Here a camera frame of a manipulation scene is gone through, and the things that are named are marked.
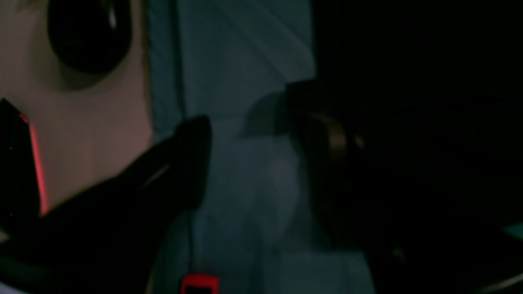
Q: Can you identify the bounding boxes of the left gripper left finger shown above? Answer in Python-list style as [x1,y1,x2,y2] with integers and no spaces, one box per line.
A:
[1,115,212,294]

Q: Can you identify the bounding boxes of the black T-shirt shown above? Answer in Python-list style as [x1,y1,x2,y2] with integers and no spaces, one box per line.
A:
[312,0,522,227]

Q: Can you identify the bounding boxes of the yellow handled pliers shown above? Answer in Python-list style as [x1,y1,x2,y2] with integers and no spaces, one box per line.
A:
[0,98,45,236]

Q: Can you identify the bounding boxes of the orange blue clamp bottom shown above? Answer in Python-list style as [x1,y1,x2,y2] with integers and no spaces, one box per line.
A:
[181,273,219,294]

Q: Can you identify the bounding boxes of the black computer mouse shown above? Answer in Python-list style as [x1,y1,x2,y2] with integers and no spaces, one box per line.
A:
[47,0,132,74]

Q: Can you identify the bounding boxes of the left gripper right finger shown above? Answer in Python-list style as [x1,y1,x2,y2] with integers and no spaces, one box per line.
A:
[286,80,522,294]

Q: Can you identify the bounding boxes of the blue table cloth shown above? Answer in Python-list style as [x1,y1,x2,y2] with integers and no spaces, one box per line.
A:
[146,0,374,294]

